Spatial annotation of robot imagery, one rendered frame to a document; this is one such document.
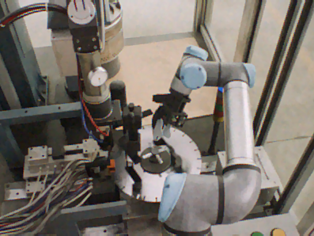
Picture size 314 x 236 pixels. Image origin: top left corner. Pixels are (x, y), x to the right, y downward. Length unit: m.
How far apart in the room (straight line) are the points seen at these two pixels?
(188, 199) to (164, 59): 1.25
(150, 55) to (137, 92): 0.29
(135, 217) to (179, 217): 0.45
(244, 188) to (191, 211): 0.13
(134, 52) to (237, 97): 1.11
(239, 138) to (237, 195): 0.16
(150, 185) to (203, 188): 0.41
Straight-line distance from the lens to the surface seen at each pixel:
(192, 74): 1.03
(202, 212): 0.84
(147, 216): 1.29
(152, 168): 1.25
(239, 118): 0.97
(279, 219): 1.29
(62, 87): 1.60
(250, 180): 0.88
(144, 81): 1.84
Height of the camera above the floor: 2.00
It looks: 49 degrees down
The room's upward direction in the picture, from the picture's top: straight up
